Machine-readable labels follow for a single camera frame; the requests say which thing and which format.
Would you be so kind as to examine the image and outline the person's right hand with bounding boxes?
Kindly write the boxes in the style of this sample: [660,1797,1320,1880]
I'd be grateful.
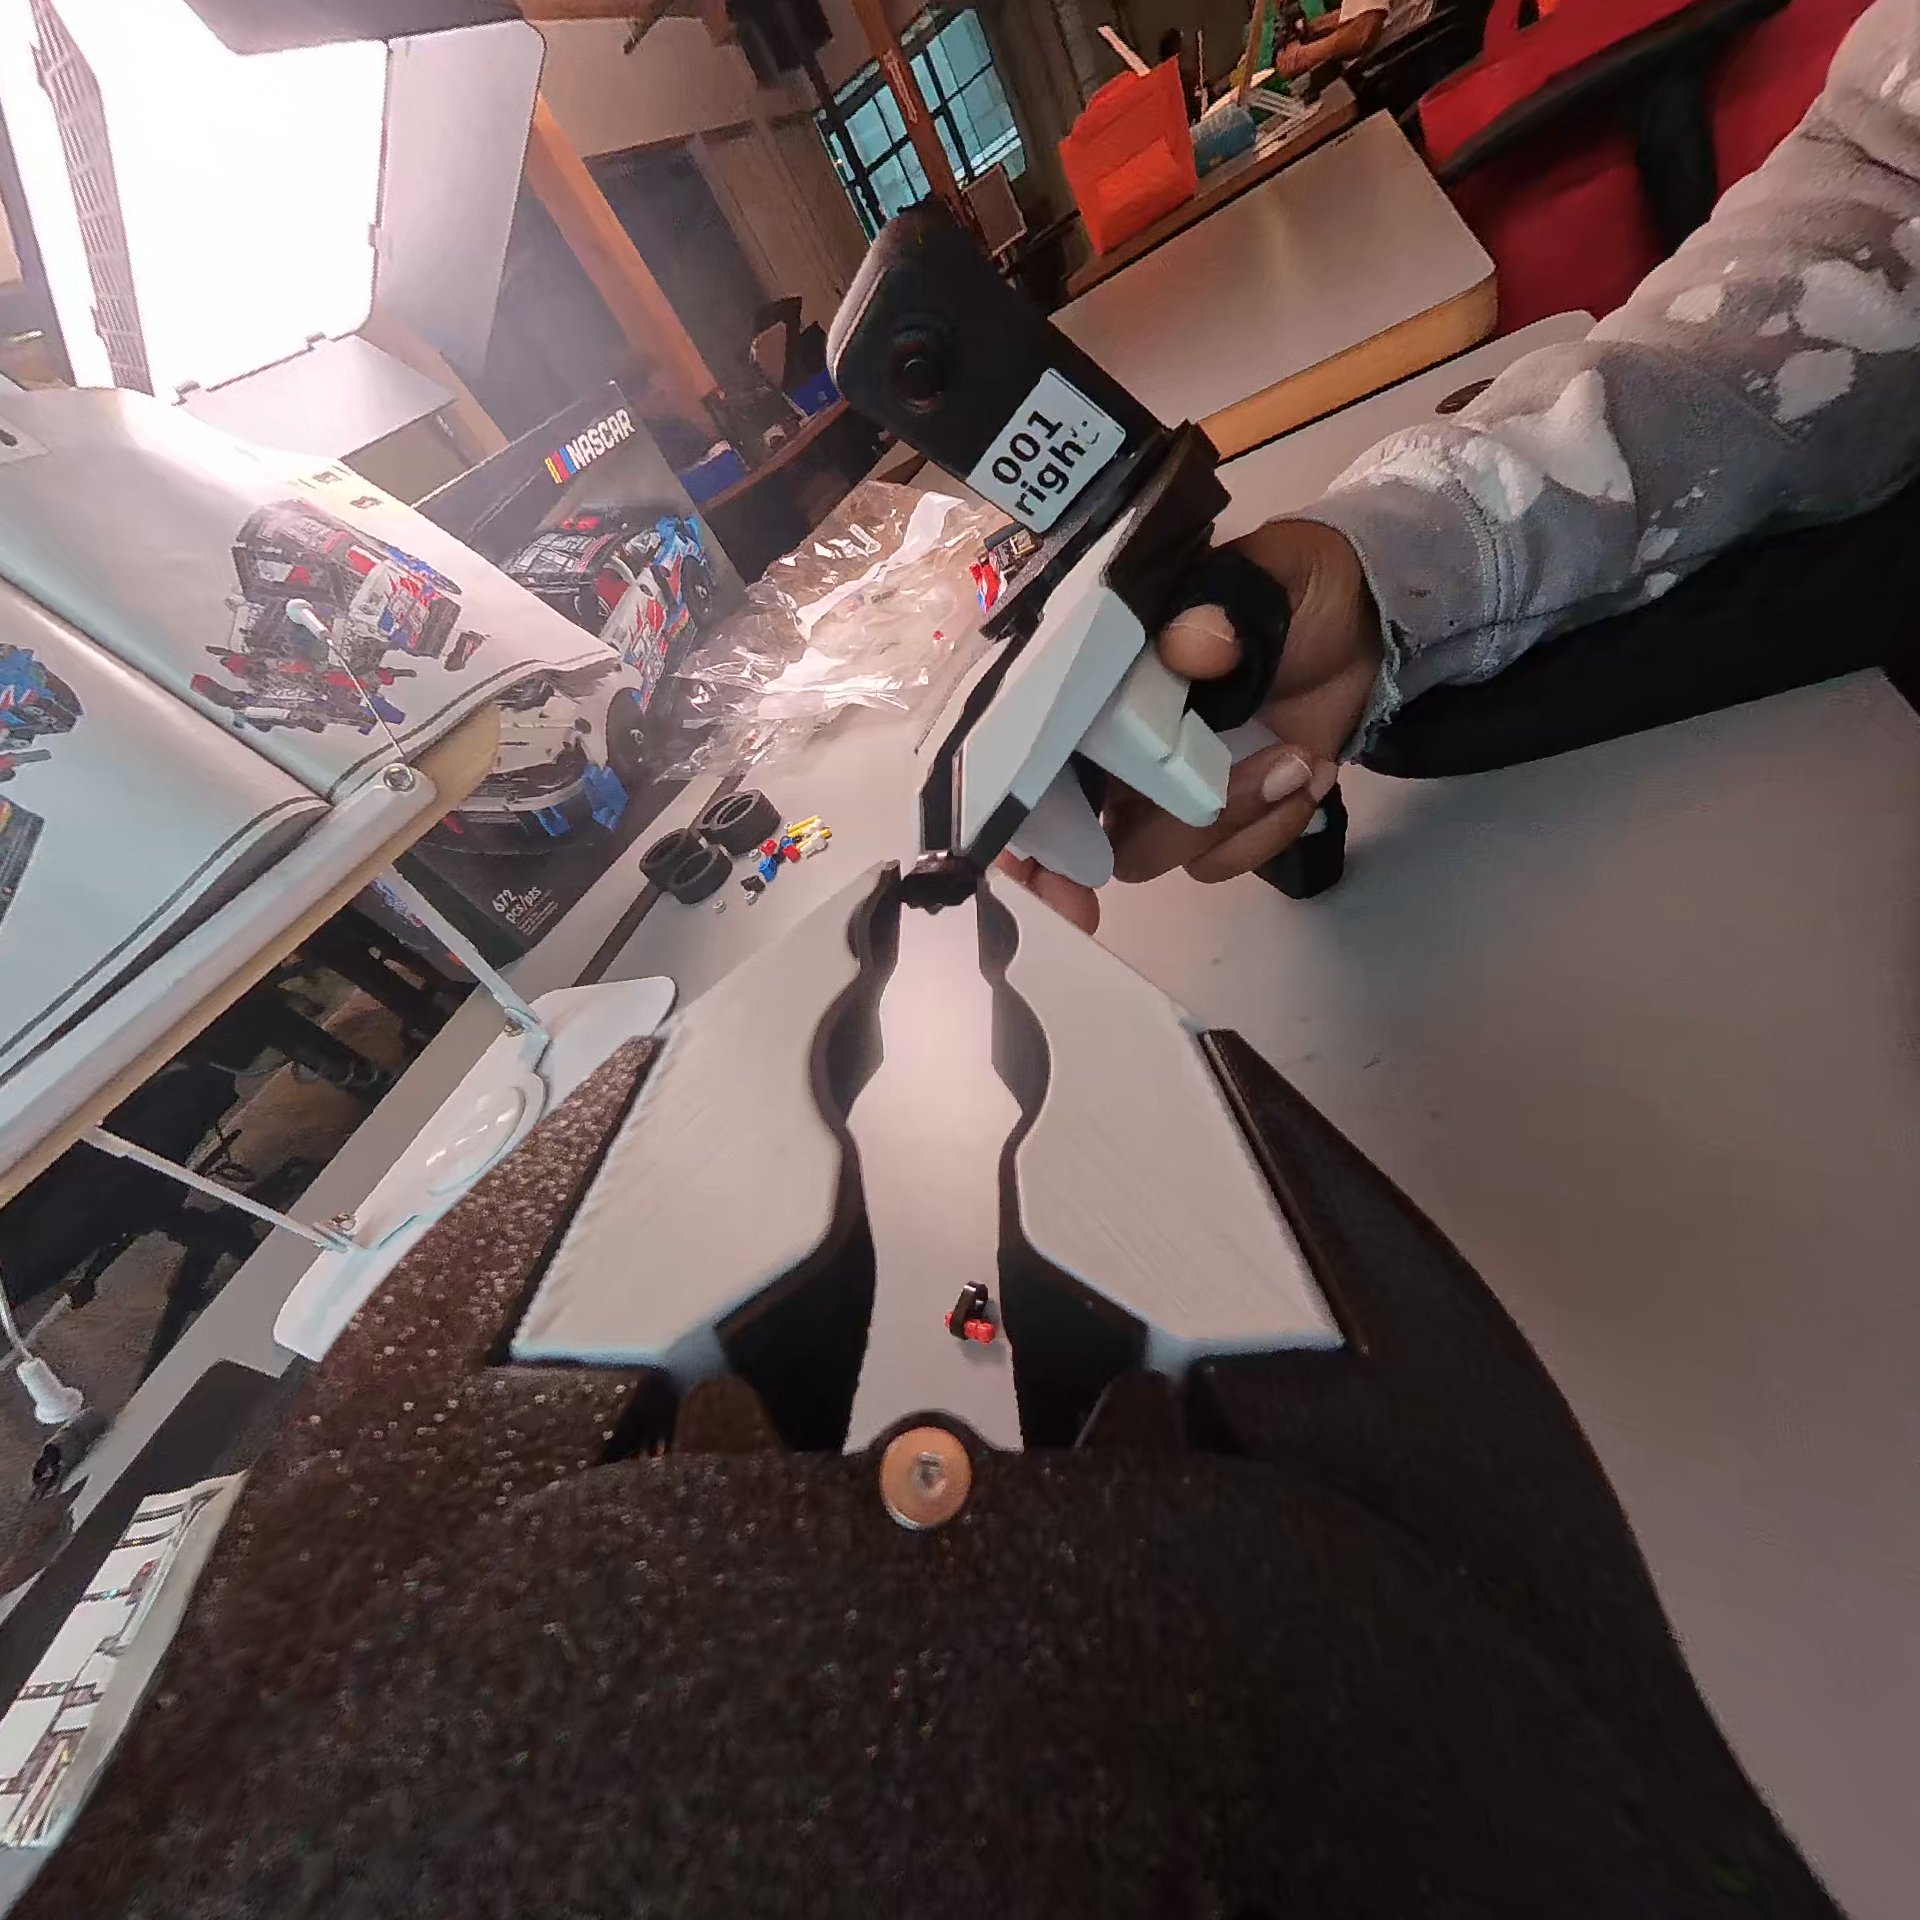
[996,517,1384,935]

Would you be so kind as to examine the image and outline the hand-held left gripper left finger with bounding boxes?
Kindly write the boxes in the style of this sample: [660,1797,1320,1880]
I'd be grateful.
[509,869,908,1383]

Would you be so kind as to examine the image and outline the person's right forearm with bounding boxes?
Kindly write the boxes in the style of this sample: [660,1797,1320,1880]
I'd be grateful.
[1320,0,1920,723]

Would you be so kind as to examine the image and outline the grey table with wooden edge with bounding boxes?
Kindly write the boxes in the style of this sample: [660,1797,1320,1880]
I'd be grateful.
[1043,111,1501,463]

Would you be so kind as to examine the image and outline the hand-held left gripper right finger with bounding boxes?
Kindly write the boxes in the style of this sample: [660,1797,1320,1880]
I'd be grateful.
[971,881,1347,1378]

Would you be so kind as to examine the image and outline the studio light panel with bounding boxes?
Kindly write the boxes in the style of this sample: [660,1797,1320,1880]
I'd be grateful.
[0,0,549,450]

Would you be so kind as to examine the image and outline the open instruction booklet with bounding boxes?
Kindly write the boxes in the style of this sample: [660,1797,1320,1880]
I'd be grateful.
[0,377,621,1090]

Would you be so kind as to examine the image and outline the grey desk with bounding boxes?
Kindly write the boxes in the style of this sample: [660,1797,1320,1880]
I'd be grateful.
[44,308,1920,1920]

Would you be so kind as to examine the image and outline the small instruction booklet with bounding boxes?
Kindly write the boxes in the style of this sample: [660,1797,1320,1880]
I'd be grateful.
[0,1469,247,1854]

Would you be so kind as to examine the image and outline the clear plastic bag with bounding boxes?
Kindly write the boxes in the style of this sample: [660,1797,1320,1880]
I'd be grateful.
[660,486,1044,782]

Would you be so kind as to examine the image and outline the orange bin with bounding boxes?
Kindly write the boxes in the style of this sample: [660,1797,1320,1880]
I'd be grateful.
[1057,58,1206,259]

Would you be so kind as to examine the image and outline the white book stand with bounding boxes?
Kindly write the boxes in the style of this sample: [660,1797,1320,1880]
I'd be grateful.
[0,704,680,1369]

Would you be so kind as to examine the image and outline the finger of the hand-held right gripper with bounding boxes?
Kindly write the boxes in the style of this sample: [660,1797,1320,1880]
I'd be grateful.
[918,536,1151,869]

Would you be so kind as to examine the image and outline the person's black pants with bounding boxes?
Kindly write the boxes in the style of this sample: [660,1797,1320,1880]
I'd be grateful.
[1347,479,1920,782]

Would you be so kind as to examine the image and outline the pile of small colourful bricks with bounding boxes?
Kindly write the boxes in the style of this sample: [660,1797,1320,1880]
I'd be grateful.
[717,813,836,919]

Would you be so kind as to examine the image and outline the red chair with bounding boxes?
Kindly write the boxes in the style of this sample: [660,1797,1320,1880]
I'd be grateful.
[1418,0,1854,345]

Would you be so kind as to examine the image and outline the white cable with plug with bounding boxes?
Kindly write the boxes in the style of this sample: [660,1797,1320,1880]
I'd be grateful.
[0,1283,88,1503]

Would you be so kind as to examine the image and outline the black toy car set box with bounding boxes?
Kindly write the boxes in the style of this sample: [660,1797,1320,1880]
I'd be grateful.
[405,377,751,970]

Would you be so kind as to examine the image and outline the window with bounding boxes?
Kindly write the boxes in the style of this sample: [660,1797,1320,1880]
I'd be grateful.
[816,6,1038,241]

